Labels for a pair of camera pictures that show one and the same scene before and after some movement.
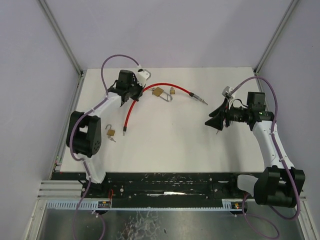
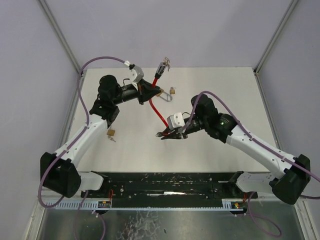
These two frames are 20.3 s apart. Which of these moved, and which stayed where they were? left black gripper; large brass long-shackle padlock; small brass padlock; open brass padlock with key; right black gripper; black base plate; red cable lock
Moved: red cable lock; right black gripper; left black gripper
Stayed: small brass padlock; black base plate; large brass long-shackle padlock; open brass padlock with key
